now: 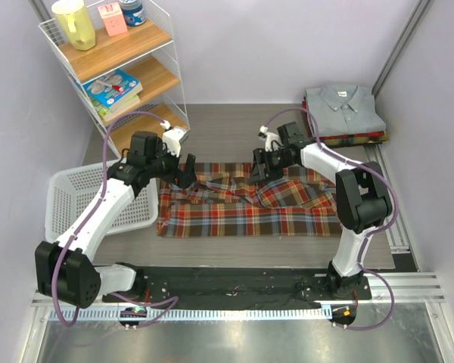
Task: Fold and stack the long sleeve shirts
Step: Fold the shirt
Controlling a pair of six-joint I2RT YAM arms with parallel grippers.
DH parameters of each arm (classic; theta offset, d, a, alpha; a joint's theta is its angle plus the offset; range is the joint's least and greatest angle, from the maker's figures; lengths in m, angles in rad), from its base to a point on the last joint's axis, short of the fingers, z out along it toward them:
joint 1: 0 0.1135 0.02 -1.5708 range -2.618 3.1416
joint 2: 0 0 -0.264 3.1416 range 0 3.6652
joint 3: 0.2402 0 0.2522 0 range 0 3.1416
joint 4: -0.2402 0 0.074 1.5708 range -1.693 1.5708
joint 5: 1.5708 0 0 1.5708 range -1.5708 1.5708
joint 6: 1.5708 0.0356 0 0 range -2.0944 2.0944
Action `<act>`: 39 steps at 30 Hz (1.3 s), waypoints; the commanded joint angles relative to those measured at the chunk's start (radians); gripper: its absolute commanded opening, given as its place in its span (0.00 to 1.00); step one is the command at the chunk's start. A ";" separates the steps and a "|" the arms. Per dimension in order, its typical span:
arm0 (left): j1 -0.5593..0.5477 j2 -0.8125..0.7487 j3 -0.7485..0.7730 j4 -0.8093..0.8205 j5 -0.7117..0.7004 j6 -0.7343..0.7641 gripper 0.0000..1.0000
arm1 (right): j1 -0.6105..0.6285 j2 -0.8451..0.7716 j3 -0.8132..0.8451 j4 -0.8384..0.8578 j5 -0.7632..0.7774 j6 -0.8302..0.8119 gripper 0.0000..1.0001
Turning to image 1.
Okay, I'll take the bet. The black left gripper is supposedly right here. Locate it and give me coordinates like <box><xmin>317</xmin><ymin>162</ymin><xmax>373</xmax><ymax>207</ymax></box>
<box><xmin>146</xmin><ymin>139</ymin><xmax>196</xmax><ymax>189</ymax></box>

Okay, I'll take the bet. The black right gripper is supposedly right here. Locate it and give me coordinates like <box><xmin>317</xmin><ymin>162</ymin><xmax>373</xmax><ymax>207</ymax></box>
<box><xmin>248</xmin><ymin>147</ymin><xmax>295</xmax><ymax>185</ymax></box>

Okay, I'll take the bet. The brown red plaid shirt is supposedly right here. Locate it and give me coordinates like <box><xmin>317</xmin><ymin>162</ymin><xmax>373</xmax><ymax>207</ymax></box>
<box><xmin>156</xmin><ymin>163</ymin><xmax>341</xmax><ymax>238</ymax></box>

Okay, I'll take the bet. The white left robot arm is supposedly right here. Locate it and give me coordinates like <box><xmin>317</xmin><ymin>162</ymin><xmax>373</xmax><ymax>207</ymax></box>
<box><xmin>35</xmin><ymin>126</ymin><xmax>196</xmax><ymax>309</ymax></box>

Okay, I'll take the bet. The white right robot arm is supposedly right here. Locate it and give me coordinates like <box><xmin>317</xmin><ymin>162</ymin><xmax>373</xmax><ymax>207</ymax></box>
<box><xmin>249</xmin><ymin>122</ymin><xmax>393</xmax><ymax>299</ymax></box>

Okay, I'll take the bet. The folded grey shirt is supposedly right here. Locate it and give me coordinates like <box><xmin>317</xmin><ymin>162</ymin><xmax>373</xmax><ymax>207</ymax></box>
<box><xmin>306</xmin><ymin>84</ymin><xmax>386</xmax><ymax>137</ymax></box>

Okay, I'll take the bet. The green book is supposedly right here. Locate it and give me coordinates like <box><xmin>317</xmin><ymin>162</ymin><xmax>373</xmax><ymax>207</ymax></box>
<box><xmin>89</xmin><ymin>95</ymin><xmax>140</xmax><ymax>122</ymax></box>

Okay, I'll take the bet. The blue book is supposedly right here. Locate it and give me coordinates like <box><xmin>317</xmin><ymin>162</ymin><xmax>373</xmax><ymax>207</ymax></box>
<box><xmin>84</xmin><ymin>69</ymin><xmax>143</xmax><ymax>107</ymax></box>

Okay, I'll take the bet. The white plastic basket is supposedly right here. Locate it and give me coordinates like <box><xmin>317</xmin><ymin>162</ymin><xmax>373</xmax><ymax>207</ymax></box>
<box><xmin>45</xmin><ymin>163</ymin><xmax>159</xmax><ymax>242</ymax></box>

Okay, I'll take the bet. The blue white jar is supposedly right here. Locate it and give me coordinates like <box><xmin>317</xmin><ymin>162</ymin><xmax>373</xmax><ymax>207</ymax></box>
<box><xmin>118</xmin><ymin>0</ymin><xmax>146</xmax><ymax>26</ymax></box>

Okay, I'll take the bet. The pink box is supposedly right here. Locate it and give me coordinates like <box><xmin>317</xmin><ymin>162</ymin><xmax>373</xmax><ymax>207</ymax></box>
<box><xmin>98</xmin><ymin>2</ymin><xmax>128</xmax><ymax>36</ymax></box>

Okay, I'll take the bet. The yellow pitcher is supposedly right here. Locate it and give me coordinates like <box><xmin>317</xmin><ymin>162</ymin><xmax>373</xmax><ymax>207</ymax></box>
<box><xmin>51</xmin><ymin>0</ymin><xmax>96</xmax><ymax>51</ymax></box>

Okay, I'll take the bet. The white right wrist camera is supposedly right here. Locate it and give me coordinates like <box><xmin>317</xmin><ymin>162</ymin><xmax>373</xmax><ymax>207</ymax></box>
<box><xmin>258</xmin><ymin>126</ymin><xmax>282</xmax><ymax>152</ymax></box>

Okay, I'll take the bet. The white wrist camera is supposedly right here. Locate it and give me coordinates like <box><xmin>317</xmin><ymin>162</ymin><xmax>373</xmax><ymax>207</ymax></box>
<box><xmin>258</xmin><ymin>126</ymin><xmax>282</xmax><ymax>152</ymax></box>
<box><xmin>160</xmin><ymin>119</ymin><xmax>187</xmax><ymax>158</ymax></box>

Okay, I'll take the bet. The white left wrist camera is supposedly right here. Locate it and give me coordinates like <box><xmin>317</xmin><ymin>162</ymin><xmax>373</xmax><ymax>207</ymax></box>
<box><xmin>160</xmin><ymin>119</ymin><xmax>187</xmax><ymax>158</ymax></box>

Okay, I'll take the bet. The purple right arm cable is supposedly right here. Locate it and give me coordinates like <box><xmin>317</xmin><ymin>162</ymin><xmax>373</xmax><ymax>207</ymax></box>
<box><xmin>263</xmin><ymin>107</ymin><xmax>399</xmax><ymax>332</ymax></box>

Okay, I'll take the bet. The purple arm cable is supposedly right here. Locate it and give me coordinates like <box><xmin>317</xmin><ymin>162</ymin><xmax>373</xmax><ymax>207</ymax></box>
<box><xmin>51</xmin><ymin>110</ymin><xmax>179</xmax><ymax>327</ymax></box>
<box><xmin>263</xmin><ymin>107</ymin><xmax>399</xmax><ymax>332</ymax></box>

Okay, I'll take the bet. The white wire wooden shelf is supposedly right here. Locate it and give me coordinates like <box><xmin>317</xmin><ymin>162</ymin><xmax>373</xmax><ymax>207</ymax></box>
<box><xmin>39</xmin><ymin>1</ymin><xmax>190</xmax><ymax>155</ymax></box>

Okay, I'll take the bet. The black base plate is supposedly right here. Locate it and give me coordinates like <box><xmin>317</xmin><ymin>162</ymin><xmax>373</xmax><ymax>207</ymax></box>
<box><xmin>101</xmin><ymin>264</ymin><xmax>372</xmax><ymax>308</ymax></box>

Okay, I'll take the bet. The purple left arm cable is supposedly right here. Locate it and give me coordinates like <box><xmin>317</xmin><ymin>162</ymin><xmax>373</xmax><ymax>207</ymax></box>
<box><xmin>51</xmin><ymin>110</ymin><xmax>179</xmax><ymax>327</ymax></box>

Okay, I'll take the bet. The white slotted cable duct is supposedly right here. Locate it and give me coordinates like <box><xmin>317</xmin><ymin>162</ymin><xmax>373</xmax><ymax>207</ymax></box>
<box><xmin>48</xmin><ymin>306</ymin><xmax>334</xmax><ymax>322</ymax></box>

